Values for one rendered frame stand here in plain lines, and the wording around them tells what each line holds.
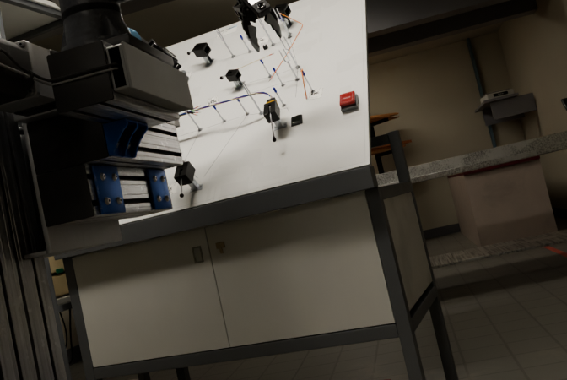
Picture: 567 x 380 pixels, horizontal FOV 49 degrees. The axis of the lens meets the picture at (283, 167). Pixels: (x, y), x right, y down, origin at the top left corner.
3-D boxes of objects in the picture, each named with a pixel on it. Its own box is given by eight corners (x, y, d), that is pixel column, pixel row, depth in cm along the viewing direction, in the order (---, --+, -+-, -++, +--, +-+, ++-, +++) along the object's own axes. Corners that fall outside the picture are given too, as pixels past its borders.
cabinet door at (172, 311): (229, 347, 202) (203, 227, 205) (93, 367, 221) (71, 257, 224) (231, 345, 204) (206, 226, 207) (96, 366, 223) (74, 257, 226)
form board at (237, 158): (56, 243, 224) (52, 241, 223) (125, 65, 293) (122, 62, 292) (371, 167, 183) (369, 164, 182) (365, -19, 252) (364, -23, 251)
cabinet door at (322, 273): (394, 323, 182) (364, 191, 185) (229, 348, 201) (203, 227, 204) (396, 321, 184) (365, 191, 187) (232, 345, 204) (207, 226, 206)
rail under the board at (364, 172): (375, 187, 180) (369, 165, 181) (54, 260, 222) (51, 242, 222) (378, 187, 186) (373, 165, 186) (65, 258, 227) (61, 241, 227)
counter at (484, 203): (515, 220, 855) (502, 164, 860) (559, 234, 614) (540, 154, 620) (461, 232, 868) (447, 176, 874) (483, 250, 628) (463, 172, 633)
